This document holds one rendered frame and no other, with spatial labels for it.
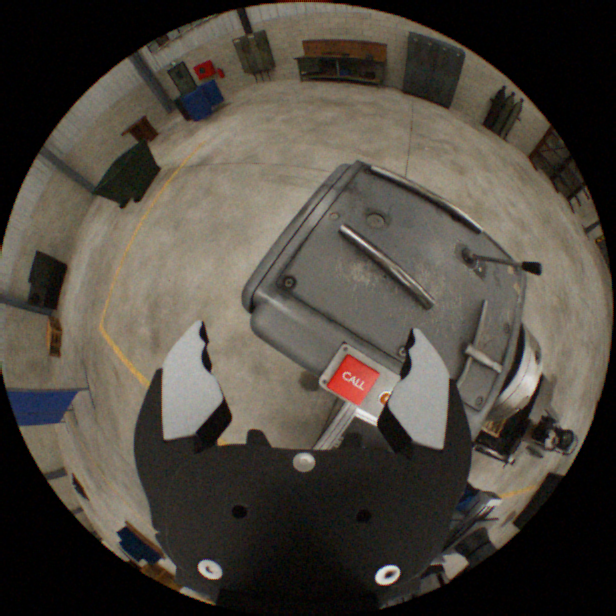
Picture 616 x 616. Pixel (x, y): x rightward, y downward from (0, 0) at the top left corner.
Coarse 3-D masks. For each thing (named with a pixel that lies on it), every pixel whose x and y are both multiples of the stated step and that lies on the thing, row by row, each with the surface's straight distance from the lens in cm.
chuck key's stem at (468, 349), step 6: (468, 342) 38; (462, 348) 38; (468, 348) 37; (474, 348) 38; (468, 354) 38; (474, 354) 38; (480, 354) 39; (486, 354) 41; (474, 360) 40; (480, 360) 40; (486, 360) 40; (492, 360) 43; (492, 366) 43; (498, 366) 44; (498, 372) 45
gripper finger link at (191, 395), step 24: (192, 336) 11; (168, 360) 10; (192, 360) 10; (168, 384) 9; (192, 384) 9; (216, 384) 8; (168, 408) 8; (192, 408) 8; (216, 408) 8; (168, 432) 8; (192, 432) 7; (216, 432) 8
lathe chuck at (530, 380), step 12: (540, 348) 71; (540, 360) 68; (528, 372) 61; (540, 372) 67; (528, 384) 63; (516, 396) 61; (528, 396) 66; (504, 408) 63; (516, 408) 66; (492, 420) 70
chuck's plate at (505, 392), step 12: (528, 336) 63; (516, 348) 62; (528, 348) 60; (516, 360) 60; (528, 360) 60; (516, 372) 57; (504, 384) 59; (516, 384) 58; (504, 396) 58; (492, 408) 61
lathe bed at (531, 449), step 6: (546, 408) 166; (552, 408) 177; (546, 414) 175; (552, 414) 181; (510, 420) 126; (540, 420) 168; (546, 420) 174; (558, 420) 200; (528, 444) 166; (534, 444) 176; (528, 450) 169; (534, 450) 177; (540, 450) 194; (534, 456) 188; (540, 456) 197
